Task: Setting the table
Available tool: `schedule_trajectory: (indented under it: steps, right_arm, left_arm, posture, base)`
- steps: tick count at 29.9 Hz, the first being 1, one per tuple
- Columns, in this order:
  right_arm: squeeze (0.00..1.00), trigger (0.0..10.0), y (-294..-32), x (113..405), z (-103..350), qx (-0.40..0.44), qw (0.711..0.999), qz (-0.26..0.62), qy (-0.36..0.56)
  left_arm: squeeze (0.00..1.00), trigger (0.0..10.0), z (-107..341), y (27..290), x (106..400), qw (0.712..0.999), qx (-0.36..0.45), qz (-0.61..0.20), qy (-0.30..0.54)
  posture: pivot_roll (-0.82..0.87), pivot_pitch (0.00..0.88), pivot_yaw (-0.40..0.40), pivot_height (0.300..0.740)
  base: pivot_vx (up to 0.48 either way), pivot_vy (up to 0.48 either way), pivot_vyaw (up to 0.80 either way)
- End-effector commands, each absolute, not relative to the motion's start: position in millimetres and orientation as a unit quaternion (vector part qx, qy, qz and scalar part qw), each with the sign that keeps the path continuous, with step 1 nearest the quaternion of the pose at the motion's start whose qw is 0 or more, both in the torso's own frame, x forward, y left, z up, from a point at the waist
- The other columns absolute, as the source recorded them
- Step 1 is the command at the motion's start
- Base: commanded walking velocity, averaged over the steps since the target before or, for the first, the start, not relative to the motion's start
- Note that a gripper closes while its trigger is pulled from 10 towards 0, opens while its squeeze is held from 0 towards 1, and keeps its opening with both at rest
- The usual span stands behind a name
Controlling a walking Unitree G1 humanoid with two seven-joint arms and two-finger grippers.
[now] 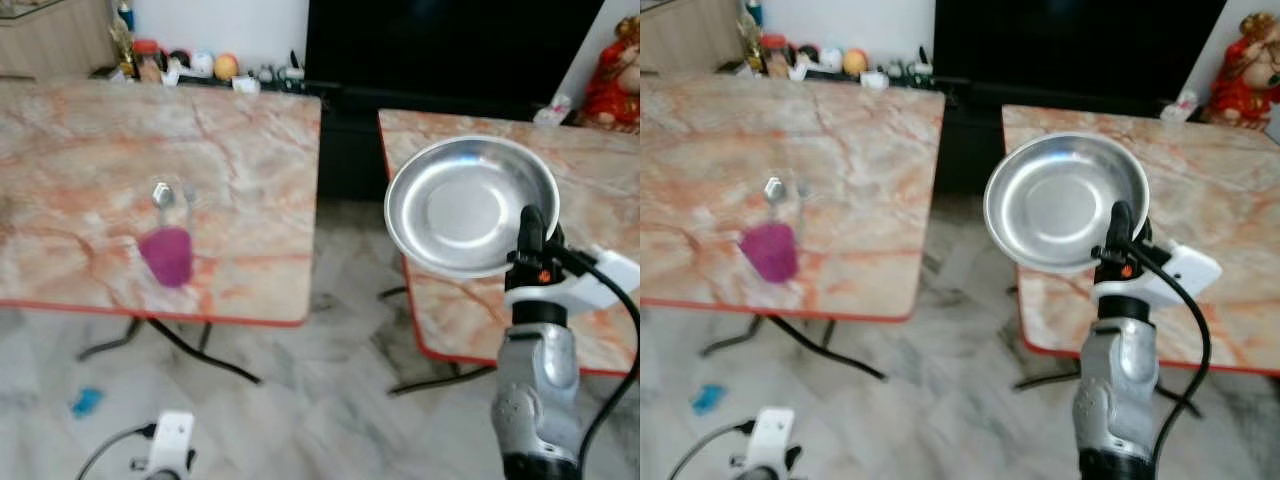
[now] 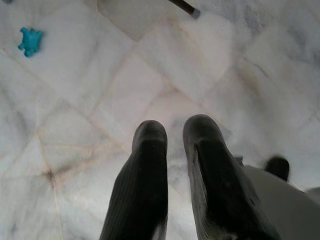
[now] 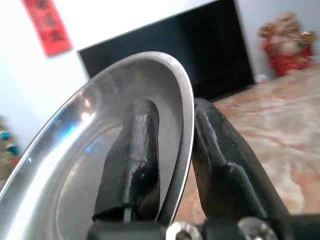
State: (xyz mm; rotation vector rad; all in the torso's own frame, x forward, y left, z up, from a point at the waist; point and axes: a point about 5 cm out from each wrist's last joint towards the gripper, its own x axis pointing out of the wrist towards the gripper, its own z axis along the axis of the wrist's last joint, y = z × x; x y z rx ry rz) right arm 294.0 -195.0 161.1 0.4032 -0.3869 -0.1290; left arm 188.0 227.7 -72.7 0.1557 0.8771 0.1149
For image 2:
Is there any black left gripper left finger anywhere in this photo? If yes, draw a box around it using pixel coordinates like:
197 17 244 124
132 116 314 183
98 119 169 240

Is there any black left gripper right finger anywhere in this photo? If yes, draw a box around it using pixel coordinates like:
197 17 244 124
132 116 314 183
182 114 282 240

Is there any black robot foot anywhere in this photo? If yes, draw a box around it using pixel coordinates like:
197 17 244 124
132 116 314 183
264 155 291 183

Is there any turquoise plastic toy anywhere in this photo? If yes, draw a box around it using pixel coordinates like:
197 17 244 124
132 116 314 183
17 26 44 58

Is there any black furniture leg grey tip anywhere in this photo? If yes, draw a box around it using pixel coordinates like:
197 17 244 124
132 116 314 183
168 0 201 20

